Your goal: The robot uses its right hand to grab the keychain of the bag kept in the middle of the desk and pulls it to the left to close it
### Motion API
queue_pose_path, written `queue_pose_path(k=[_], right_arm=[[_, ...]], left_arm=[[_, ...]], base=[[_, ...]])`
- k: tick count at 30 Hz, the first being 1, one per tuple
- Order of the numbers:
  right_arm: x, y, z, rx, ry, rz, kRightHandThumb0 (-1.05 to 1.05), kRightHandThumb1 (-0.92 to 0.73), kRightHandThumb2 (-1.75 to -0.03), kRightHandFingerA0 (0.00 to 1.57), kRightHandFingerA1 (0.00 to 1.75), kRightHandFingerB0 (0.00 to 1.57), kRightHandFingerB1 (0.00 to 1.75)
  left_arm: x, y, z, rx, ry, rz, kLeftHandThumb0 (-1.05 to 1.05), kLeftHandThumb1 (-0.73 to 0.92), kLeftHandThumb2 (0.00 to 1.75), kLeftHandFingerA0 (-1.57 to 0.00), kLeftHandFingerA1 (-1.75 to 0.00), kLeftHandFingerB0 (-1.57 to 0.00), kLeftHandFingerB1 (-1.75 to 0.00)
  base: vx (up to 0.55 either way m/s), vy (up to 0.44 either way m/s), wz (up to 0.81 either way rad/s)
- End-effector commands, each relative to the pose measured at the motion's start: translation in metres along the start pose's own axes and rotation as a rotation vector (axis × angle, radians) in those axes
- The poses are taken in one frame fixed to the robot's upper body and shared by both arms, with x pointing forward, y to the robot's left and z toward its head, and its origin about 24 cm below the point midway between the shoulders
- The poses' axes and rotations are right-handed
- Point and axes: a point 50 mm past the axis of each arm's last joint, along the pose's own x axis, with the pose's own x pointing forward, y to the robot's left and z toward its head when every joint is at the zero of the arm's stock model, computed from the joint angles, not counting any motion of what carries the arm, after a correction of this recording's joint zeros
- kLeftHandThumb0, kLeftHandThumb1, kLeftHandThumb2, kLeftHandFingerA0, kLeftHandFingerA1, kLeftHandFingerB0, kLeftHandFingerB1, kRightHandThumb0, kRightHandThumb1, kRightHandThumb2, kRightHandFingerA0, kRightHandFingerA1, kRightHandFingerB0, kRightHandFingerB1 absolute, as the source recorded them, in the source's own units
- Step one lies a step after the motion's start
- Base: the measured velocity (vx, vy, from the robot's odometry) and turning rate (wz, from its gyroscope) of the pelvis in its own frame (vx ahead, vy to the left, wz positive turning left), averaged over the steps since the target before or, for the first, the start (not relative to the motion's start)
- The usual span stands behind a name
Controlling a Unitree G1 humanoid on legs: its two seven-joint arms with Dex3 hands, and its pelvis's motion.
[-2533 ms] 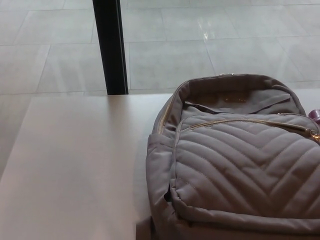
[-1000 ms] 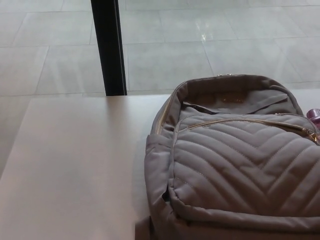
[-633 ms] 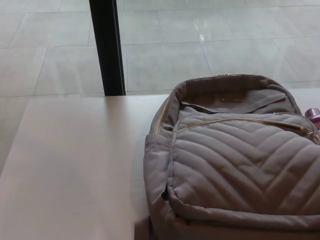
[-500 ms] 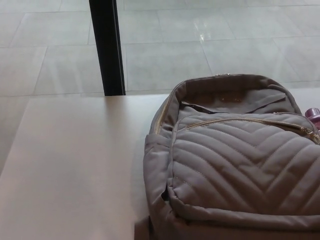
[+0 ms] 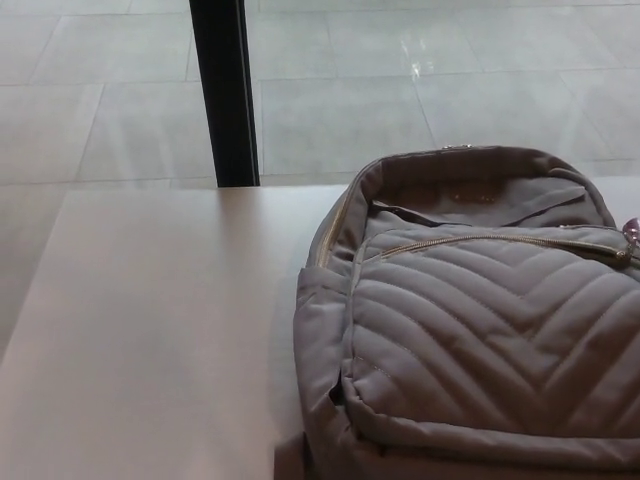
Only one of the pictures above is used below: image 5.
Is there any grey quilted backpack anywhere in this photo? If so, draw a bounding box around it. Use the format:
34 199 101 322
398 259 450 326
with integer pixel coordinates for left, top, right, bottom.
273 141 640 480

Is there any black window frame post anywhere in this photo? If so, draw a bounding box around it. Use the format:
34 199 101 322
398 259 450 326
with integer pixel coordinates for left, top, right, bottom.
189 0 261 190

